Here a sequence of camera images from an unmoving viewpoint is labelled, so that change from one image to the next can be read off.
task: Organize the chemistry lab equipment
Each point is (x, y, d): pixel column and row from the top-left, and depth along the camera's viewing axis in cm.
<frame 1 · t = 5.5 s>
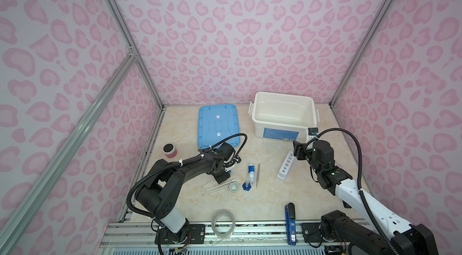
left hand: (221, 171, 90), fingers closed
right hand: (301, 139, 82), fingers open
blue plastic box lid: (216, 122, 113), on the table
white plastic storage box: (282, 116, 113), point 2 cm above the table
white test tube rack: (286, 165, 90), point 5 cm above the table
metal tweezers: (257, 177, 90), on the table

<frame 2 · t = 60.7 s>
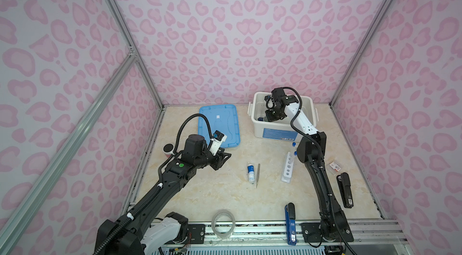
left hand: (227, 149, 78), fingers open
right hand: (271, 115, 106), fingers closed
black stapler: (344, 187, 84), point 4 cm above the table
the other named things where they were.

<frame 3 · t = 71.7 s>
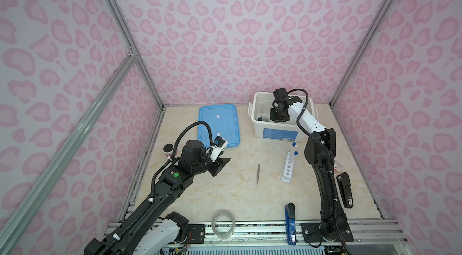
left hand: (225, 152, 75), fingers open
right hand: (276, 116, 103), fingers open
the named things where they were.

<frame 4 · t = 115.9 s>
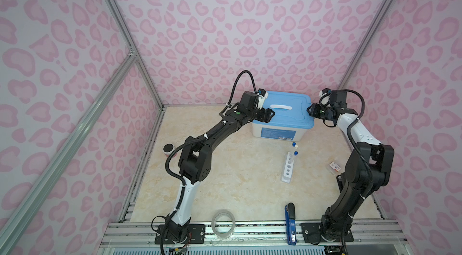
left hand: (271, 108, 89), fingers open
right hand: (313, 107, 93), fingers open
blue plastic box lid: (290, 108, 97), point 18 cm above the table
